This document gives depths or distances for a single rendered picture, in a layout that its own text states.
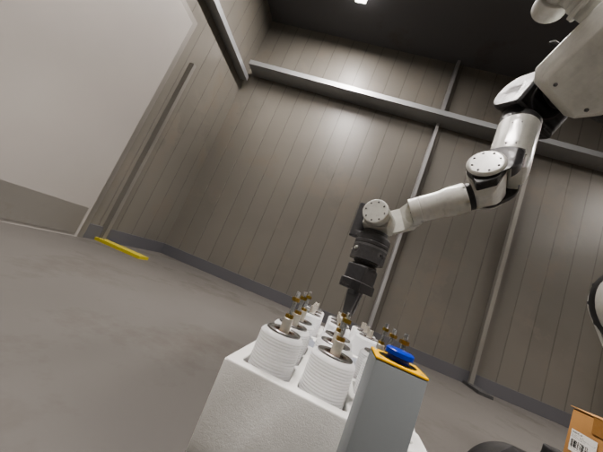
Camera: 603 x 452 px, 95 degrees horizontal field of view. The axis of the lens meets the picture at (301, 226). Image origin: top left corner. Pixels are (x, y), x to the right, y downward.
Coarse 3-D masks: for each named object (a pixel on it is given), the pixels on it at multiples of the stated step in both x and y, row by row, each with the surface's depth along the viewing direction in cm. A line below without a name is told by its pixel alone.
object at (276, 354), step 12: (264, 336) 56; (276, 336) 55; (264, 348) 55; (276, 348) 54; (288, 348) 55; (300, 348) 57; (252, 360) 56; (264, 360) 54; (276, 360) 54; (288, 360) 55; (276, 372) 54; (288, 372) 56
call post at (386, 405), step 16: (368, 368) 40; (384, 368) 37; (368, 384) 37; (384, 384) 36; (400, 384) 36; (416, 384) 36; (368, 400) 36; (384, 400) 36; (400, 400) 36; (416, 400) 35; (352, 416) 39; (368, 416) 36; (384, 416) 35; (400, 416) 35; (416, 416) 35; (352, 432) 36; (368, 432) 35; (384, 432) 35; (400, 432) 35; (352, 448) 35; (368, 448) 35; (384, 448) 35; (400, 448) 34
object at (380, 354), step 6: (372, 348) 42; (378, 354) 38; (384, 354) 40; (384, 360) 37; (390, 360) 38; (396, 366) 37; (402, 366) 37; (408, 366) 39; (414, 366) 41; (408, 372) 36; (414, 372) 36; (420, 372) 38; (426, 378) 36
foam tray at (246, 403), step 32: (224, 384) 51; (256, 384) 51; (288, 384) 52; (352, 384) 67; (224, 416) 50; (256, 416) 49; (288, 416) 49; (320, 416) 48; (192, 448) 50; (224, 448) 49; (256, 448) 48; (288, 448) 48; (320, 448) 47; (416, 448) 47
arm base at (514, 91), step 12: (516, 84) 72; (528, 84) 67; (504, 96) 73; (516, 96) 68; (528, 96) 67; (540, 96) 66; (504, 108) 72; (528, 108) 67; (540, 108) 67; (552, 120) 68; (564, 120) 69; (540, 132) 71; (552, 132) 69
